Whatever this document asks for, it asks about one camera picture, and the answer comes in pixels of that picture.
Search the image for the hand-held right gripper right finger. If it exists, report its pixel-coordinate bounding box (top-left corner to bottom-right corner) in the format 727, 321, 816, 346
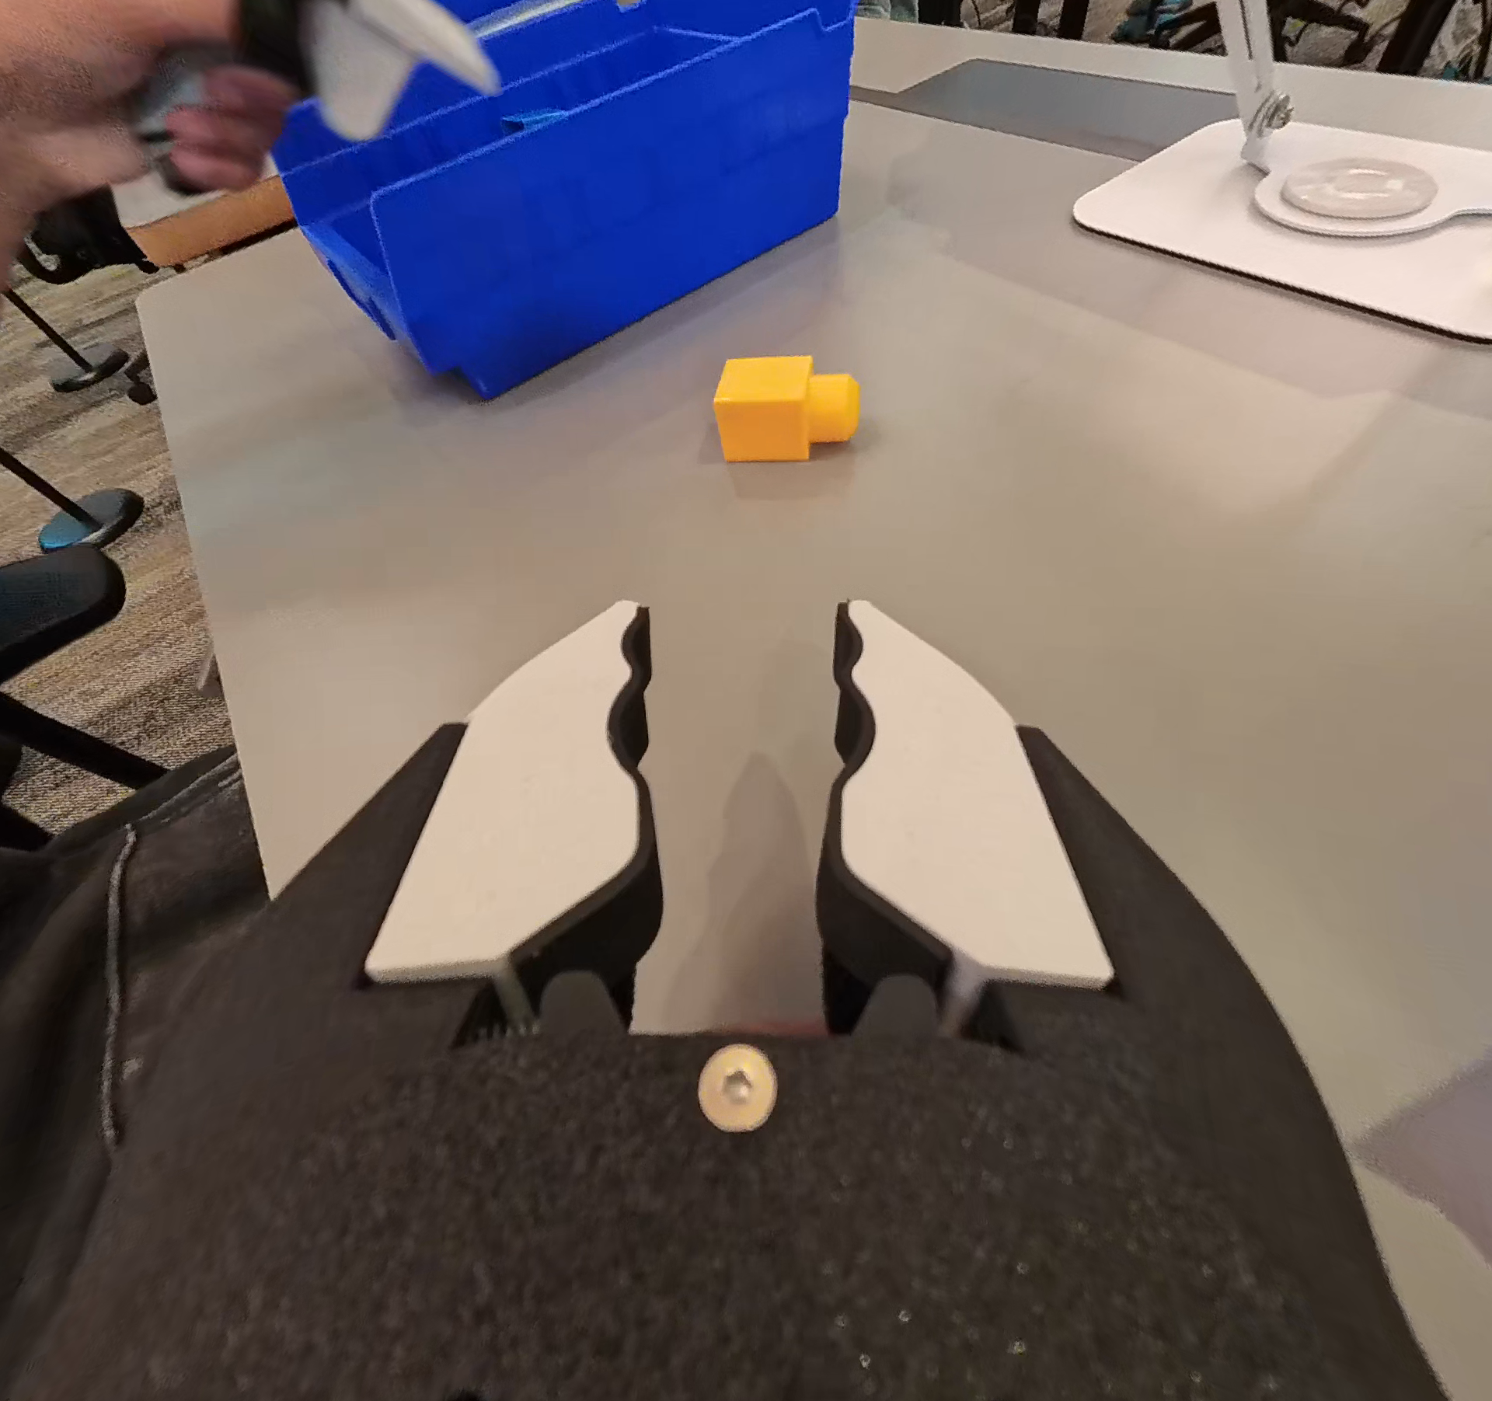
816, 601, 1119, 1037

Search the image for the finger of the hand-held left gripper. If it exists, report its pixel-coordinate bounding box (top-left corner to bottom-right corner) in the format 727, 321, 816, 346
249, 0, 505, 99
304, 0, 418, 141

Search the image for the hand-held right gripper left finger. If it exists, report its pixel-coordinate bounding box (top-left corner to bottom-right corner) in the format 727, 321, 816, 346
364, 601, 666, 1035

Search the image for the blue plastic bin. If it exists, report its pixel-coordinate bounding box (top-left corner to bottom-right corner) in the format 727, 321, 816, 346
272, 0, 865, 400

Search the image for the yellow one-stud block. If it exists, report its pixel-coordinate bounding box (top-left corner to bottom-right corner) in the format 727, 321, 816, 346
713, 354, 865, 463

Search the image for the grey desk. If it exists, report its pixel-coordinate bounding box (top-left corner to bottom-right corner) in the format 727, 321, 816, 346
135, 20, 1492, 1401

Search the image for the person's left hand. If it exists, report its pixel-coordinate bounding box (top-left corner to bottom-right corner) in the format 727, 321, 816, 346
0, 0, 300, 282

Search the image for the wood-edged side table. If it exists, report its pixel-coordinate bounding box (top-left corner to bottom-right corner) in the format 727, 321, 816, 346
123, 175, 300, 268

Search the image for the black office chair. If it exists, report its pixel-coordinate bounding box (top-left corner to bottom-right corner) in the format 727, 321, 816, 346
0, 550, 169, 843
0, 191, 157, 406

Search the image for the person's dark clothing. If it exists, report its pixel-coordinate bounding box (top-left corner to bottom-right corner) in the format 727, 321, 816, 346
0, 748, 277, 1401

